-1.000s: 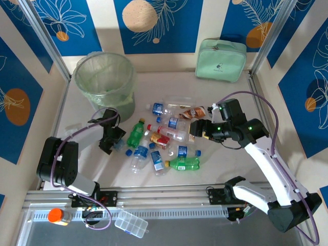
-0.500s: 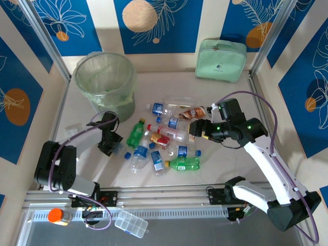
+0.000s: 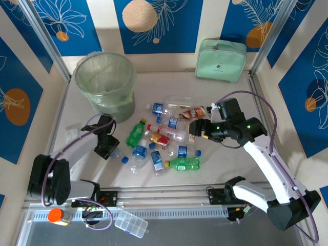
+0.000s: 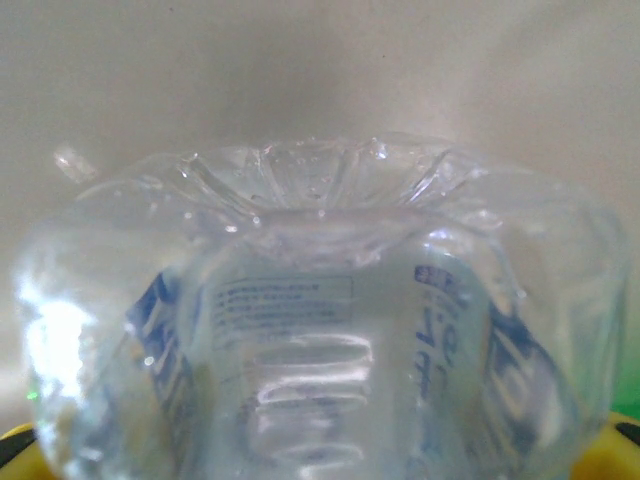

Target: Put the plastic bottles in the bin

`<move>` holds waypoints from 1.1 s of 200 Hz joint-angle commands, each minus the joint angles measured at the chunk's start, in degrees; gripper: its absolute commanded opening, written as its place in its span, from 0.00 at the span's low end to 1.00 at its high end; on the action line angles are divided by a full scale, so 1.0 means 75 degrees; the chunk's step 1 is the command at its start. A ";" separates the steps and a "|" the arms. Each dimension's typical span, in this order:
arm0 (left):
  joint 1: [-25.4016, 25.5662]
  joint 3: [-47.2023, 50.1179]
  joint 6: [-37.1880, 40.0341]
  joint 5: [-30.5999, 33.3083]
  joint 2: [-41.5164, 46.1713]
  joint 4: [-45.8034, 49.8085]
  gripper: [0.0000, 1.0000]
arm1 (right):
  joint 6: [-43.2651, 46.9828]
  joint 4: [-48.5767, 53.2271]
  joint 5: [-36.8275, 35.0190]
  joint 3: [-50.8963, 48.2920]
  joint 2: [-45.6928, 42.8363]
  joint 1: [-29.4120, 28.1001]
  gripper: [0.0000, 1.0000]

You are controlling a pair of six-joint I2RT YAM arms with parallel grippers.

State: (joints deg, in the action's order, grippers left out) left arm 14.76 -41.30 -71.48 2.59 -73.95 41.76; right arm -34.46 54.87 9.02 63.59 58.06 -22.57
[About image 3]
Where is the aluminium frame post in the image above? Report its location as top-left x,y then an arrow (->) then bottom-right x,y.
250,0 -> 299,77
16,0 -> 72,81

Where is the clear plastic packet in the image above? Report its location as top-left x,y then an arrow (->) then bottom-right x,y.
64,122 -> 83,140

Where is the red-gold label clear bottle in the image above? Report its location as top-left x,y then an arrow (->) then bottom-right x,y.
143,130 -> 172,151

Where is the red-capped clear bottle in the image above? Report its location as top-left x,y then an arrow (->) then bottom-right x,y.
147,124 -> 190,142

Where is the translucent bin with green liner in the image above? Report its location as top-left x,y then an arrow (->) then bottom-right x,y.
73,52 -> 138,123

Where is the brown drink bottle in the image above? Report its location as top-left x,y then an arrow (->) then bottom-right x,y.
178,106 -> 207,120

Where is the white-capped blue-label clear bottle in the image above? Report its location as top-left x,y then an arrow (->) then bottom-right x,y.
145,101 -> 179,117

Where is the jar with orange cap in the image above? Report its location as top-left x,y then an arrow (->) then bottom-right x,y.
47,208 -> 73,227

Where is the blue-capped blue-label clear bottle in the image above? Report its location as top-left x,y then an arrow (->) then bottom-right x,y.
156,115 -> 189,130

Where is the white slotted cable duct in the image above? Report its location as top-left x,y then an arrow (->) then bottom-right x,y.
32,207 -> 230,221

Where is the green bottle yellow cap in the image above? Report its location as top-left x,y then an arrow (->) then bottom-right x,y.
165,156 -> 201,172
125,118 -> 147,149

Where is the grey metal base panel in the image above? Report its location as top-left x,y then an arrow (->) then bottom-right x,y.
16,203 -> 312,246

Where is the mint green zip pouch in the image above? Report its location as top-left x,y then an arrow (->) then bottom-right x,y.
194,37 -> 248,83

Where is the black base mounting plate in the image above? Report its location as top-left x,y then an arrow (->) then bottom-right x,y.
206,186 -> 231,206
69,191 -> 119,209

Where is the blue-capped cola-logo clear bottle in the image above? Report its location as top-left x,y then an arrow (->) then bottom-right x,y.
169,145 -> 202,158

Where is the crushed clear bottle blue cap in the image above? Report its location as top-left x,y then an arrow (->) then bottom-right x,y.
109,146 -> 129,165

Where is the clear plastic compartment box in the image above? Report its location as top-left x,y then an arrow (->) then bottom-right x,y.
114,210 -> 150,239

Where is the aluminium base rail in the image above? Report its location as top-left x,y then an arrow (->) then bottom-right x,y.
23,181 -> 282,210

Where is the clear bottle white cap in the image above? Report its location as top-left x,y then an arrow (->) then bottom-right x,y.
165,95 -> 198,108

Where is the large blue-label clear bottle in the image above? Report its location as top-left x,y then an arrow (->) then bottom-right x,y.
128,139 -> 150,175

